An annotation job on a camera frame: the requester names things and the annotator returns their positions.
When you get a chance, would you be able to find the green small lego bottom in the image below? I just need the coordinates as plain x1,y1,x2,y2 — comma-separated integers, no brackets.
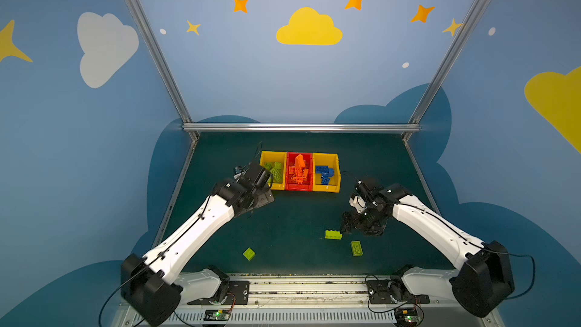
243,248,256,261

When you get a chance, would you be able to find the large blue lego brick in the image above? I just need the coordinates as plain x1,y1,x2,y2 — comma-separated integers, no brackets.
316,166,334,178

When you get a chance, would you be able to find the green long lego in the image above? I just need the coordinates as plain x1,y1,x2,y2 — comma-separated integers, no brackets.
270,162,284,183

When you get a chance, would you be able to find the orange lego plane piece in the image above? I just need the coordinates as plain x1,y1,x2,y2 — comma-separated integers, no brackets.
288,154,310,186

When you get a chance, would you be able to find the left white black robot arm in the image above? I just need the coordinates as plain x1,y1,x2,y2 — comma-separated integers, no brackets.
118,179,274,326

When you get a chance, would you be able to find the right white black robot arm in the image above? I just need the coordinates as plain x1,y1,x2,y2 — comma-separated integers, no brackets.
340,181,515,318

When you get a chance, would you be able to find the red middle bin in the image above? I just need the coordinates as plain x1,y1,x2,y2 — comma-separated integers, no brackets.
285,152,314,192

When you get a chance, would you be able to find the left yellow bin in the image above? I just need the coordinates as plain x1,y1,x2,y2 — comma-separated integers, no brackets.
260,151,287,191

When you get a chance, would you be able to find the yellow bin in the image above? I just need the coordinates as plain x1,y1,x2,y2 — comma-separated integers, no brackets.
313,153,341,193
260,151,287,191

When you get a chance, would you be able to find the right yellow bin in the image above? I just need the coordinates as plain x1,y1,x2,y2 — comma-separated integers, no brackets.
313,153,341,193

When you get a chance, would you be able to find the right controller board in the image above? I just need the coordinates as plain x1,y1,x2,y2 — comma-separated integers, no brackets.
394,308,421,326

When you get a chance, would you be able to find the controller board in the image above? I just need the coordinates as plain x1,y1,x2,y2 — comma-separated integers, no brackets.
204,310,231,322
394,308,421,326

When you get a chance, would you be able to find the left controller board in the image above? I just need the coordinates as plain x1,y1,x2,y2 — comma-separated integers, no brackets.
204,310,231,322

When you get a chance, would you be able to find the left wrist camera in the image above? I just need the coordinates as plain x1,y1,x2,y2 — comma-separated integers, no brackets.
234,163,272,191

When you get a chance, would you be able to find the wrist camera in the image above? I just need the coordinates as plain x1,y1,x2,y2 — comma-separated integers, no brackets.
234,163,272,191
349,178,385,214

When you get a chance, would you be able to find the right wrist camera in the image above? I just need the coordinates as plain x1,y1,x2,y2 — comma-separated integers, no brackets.
349,178,385,214

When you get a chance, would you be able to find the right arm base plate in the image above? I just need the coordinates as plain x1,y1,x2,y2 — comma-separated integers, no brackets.
366,279,431,304

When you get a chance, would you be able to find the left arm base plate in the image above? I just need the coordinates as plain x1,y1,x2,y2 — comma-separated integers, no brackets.
186,280,251,306

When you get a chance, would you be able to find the horizontal aluminium frame bar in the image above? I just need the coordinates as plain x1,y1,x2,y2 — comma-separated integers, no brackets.
182,122,421,134

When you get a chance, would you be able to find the front aluminium rail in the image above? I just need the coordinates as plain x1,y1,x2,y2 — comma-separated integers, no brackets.
163,274,504,326

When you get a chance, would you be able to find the left aluminium frame post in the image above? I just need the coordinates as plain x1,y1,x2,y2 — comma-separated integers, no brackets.
124,0,192,127

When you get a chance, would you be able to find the aluminium frame post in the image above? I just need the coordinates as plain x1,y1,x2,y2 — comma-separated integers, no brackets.
124,0,192,127
402,0,492,144

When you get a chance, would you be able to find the right aluminium frame post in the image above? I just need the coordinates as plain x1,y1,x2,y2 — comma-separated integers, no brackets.
402,0,492,144

